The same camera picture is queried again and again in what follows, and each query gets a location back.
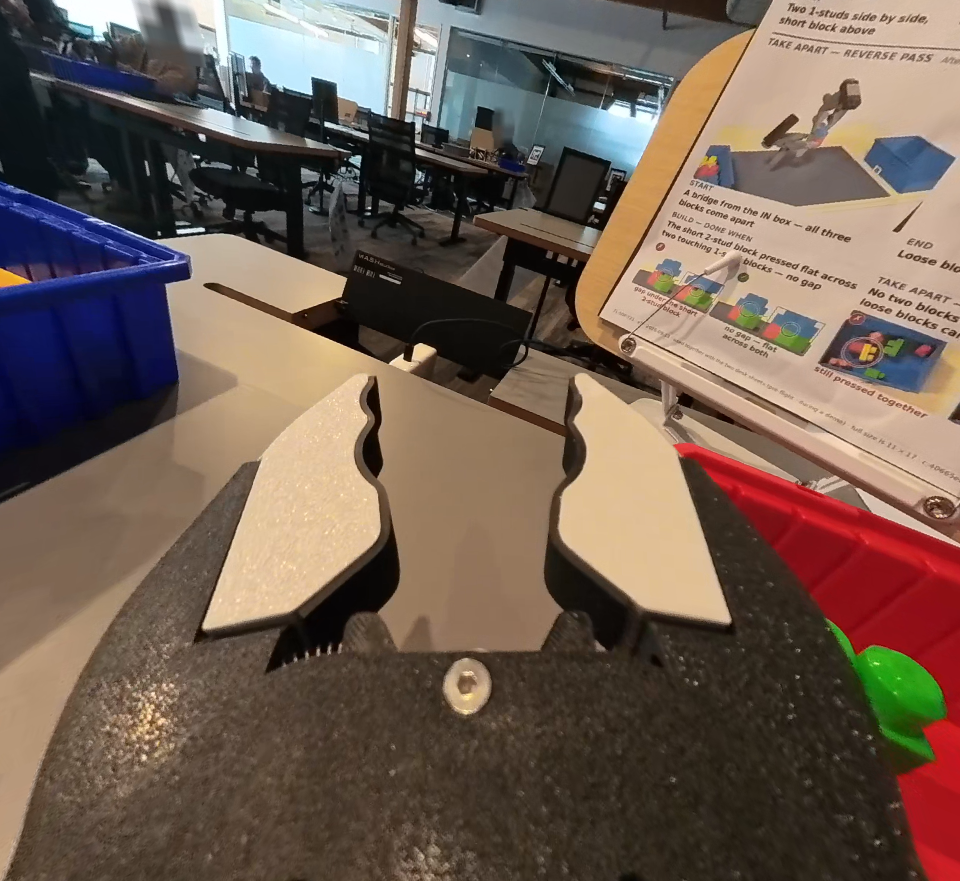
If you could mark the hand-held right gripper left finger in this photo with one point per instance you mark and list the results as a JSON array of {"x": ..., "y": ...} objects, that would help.
[{"x": 300, "y": 506}]

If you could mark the green mega block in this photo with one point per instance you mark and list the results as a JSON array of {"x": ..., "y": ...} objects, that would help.
[{"x": 896, "y": 693}]

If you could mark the black labelled box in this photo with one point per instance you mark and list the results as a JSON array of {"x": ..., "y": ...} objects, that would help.
[{"x": 420, "y": 303}]

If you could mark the dark office desk row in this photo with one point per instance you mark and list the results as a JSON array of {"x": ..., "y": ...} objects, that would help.
[{"x": 450, "y": 165}]

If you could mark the wooden backing board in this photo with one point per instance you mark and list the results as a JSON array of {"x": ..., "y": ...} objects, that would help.
[{"x": 652, "y": 183}]

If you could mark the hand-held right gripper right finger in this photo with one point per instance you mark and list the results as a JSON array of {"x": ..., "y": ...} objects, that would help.
[{"x": 637, "y": 513}]

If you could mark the black computer monitor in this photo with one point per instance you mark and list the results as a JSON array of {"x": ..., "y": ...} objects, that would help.
[{"x": 325, "y": 97}]

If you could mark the blue plastic bin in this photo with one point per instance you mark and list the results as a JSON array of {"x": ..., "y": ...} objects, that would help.
[{"x": 90, "y": 341}]

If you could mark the long dark office desk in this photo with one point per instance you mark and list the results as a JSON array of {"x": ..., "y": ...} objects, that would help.
[{"x": 225, "y": 127}]

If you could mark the red plastic bin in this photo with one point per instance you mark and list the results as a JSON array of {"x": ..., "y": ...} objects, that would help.
[{"x": 862, "y": 558}]

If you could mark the black mesh office chair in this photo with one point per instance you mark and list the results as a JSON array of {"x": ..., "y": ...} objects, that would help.
[{"x": 390, "y": 161}]

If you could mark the white sheet stand rail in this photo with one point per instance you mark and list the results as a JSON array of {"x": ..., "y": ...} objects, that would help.
[{"x": 750, "y": 401}]

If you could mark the pile of colourful mega blocks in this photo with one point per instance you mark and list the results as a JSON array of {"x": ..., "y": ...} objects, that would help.
[{"x": 13, "y": 276}]

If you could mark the printed instruction sheet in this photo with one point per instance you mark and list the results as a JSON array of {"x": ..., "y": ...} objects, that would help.
[{"x": 825, "y": 146}]

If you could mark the white plug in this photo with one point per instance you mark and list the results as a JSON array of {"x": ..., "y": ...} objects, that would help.
[{"x": 412, "y": 360}]

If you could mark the wooden support post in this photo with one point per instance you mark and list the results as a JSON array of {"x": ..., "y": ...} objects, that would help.
[{"x": 407, "y": 33}]

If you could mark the blue storage bin on desk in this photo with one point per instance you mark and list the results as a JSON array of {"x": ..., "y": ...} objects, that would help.
[{"x": 97, "y": 78}]

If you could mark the wooden top desk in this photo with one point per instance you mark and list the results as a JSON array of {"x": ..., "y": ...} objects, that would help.
[{"x": 540, "y": 228}]

